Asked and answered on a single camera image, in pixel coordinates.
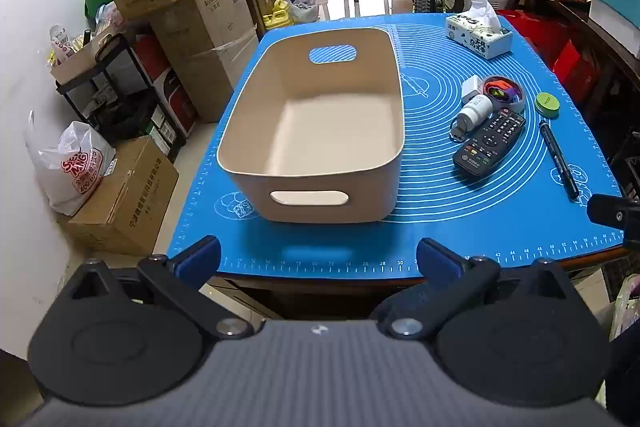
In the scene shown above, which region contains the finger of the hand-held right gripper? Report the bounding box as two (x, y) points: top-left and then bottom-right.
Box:
(586, 193), (640, 250)

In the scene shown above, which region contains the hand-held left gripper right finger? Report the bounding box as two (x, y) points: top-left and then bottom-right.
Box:
(375, 237), (583, 341)

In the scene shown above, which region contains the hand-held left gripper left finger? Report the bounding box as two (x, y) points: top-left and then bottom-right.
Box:
(59, 235), (255, 341)

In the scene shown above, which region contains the black remote control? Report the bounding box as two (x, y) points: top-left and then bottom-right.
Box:
(452, 108), (527, 179)

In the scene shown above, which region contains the green round tin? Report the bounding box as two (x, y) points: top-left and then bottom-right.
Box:
(533, 92), (560, 118)

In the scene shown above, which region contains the small white bottle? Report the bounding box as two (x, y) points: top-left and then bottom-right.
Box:
(448, 94), (495, 142)

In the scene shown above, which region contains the beige plastic storage bin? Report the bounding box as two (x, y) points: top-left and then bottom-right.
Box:
(216, 28), (405, 224)

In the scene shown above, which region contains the blue silicone mat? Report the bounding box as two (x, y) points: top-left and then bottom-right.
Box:
(166, 11), (626, 279)

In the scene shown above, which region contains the black marker pen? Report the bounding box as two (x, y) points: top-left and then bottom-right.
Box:
(538, 120), (581, 202)

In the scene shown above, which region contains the low cardboard box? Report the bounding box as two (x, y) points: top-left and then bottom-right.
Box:
(67, 136), (180, 256)

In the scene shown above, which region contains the clear plastic bag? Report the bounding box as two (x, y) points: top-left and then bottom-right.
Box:
(607, 274), (640, 343)

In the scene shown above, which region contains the white red-print plastic bag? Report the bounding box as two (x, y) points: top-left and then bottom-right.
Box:
(25, 111), (117, 217)

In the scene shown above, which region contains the clear bowl of colourful clips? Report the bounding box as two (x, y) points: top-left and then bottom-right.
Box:
(477, 76), (526, 112)

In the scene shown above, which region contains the red and black box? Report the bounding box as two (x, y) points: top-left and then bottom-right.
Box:
(135, 34), (198, 138)

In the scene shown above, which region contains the dark wooden side table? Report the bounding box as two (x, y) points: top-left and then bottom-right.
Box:
(500, 0), (640, 118)

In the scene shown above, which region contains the white charger plug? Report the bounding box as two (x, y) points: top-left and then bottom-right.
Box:
(461, 76), (485, 104)

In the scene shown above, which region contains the red bag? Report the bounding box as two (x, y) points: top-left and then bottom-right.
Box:
(495, 9), (601, 102)

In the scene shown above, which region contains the black shelf rack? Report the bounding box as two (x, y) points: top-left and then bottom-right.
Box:
(55, 32), (173, 158)

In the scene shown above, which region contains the white tissue box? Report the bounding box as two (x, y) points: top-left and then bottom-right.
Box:
(445, 0), (514, 60)

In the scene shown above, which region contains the large cardboard box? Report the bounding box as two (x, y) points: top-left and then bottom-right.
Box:
(150, 0), (260, 122)

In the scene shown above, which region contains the small open cardboard box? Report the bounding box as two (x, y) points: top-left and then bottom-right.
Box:
(50, 32), (118, 85)

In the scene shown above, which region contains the yellow oil bottle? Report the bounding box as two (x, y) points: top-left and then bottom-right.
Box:
(263, 0), (295, 29)

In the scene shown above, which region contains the grey plastic bag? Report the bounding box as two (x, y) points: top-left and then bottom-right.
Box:
(285, 0), (320, 24)

